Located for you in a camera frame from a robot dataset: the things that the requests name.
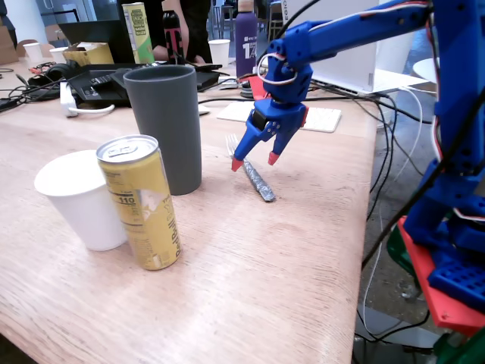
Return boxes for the yellow cardboard box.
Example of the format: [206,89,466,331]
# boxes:
[62,41,114,66]

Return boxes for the white headset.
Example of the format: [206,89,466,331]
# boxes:
[59,81,116,118]

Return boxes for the red robot base plate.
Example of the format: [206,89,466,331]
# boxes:
[396,215,485,338]

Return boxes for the tall gray glass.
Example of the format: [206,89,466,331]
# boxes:
[123,64,203,196]

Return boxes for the round gray tape roll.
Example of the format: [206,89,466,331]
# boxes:
[240,75,266,100]

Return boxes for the green yellow carton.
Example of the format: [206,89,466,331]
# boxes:
[120,2,156,64]

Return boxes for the black bottle pink logo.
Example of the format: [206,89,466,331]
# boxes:
[161,9,186,65]

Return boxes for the white Legion laptop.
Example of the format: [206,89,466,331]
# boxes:
[282,0,433,98]

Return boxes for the brown cardboard box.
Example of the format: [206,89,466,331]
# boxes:
[0,17,20,65]

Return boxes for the purple water bottle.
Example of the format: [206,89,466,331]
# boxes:
[234,0,259,79]

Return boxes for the black laptop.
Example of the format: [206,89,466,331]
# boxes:
[57,19,137,64]

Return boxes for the white round table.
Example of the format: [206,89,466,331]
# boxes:
[411,57,443,86]

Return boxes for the black flat box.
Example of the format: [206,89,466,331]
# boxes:
[192,69,221,93]

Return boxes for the black desk phone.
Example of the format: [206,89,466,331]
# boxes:
[70,63,133,108]

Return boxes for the blue gripper black motor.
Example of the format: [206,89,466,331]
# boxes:
[230,97,303,172]

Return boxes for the person in dark clothes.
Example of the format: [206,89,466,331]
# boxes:
[145,0,213,64]

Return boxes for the white keyboard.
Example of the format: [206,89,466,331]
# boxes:
[216,101,343,133]

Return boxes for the small white paper cup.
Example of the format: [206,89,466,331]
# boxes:
[48,46,69,64]
[208,39,231,69]
[22,42,43,64]

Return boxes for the yellow Red Bull can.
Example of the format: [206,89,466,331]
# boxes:
[95,134,183,271]

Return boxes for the gray metal table foot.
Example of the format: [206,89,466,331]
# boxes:
[354,316,443,350]

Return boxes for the black headphones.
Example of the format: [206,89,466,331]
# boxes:
[28,60,83,90]

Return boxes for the green clamp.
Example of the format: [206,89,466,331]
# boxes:
[386,223,485,364]

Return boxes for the fork with gray taped handle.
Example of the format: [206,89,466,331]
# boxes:
[225,133,277,204]

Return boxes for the large white paper cup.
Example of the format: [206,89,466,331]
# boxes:
[33,149,128,252]

